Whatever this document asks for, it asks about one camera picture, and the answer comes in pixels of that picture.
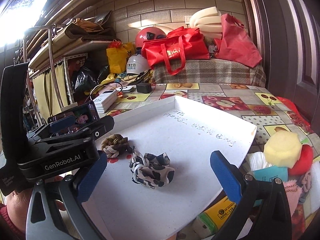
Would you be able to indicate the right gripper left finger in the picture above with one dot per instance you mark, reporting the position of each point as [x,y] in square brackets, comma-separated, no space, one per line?
[43,218]

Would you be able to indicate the plaid blanket cover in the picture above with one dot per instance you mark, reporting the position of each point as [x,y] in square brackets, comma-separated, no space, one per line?
[212,71]

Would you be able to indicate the yellow green tissue pack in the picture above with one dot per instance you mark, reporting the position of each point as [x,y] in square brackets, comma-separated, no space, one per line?
[211,220]

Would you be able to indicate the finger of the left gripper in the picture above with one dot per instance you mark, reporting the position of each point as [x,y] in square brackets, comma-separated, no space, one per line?
[65,123]
[102,126]

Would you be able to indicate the teal tissue pack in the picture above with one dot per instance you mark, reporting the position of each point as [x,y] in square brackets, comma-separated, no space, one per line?
[270,173]

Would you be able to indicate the red bag beside table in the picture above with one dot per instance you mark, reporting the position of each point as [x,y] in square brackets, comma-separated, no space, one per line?
[293,108]

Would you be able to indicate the cream foam roll stack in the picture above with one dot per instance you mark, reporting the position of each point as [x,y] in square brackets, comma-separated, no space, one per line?
[208,21]

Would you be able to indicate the pink fluffy pompom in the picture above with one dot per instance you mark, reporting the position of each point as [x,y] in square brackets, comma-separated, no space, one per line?
[293,193]

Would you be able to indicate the pale yellow hexagon sponge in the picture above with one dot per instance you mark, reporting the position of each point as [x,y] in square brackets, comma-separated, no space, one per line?
[283,149]

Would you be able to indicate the grey knotted scrunchie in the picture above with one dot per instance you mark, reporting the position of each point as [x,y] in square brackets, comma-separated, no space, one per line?
[305,183]

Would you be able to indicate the white helmet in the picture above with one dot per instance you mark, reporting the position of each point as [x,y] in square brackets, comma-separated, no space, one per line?
[137,64]

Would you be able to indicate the fruit pattern tablecloth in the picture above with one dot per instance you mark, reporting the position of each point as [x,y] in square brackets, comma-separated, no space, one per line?
[252,104]

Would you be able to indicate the yellow shopping bag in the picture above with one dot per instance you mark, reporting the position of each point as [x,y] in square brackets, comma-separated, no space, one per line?
[118,54]

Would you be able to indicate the red tote bag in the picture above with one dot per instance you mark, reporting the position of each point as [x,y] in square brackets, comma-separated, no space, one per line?
[180,45]

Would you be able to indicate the metal storage shelf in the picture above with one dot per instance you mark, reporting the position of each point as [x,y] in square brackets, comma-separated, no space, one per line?
[69,64]

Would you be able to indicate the red plush apple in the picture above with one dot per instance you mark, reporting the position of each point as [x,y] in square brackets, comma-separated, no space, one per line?
[304,163]

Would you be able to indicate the grey metal door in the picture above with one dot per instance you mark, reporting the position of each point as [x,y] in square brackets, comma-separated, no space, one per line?
[287,34]

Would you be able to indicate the left hand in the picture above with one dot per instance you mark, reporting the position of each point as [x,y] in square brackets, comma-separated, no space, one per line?
[16,209]

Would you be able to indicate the red helmet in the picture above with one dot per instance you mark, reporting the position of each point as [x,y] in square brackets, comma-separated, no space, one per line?
[149,33]

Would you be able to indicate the black charger box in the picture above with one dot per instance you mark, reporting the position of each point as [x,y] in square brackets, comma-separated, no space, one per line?
[144,88]

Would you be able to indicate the white foam tray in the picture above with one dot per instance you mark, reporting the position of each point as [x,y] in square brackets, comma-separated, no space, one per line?
[188,132]

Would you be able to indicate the white power bank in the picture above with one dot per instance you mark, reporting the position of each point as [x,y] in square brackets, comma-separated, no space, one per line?
[105,100]

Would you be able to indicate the cow print scrunchie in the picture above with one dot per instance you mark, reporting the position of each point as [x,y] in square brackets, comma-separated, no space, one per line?
[153,171]

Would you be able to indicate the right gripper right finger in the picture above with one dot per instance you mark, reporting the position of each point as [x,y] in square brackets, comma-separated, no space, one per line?
[273,220]

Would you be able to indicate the smartphone showing video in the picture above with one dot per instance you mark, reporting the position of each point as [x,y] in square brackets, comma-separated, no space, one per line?
[85,115]

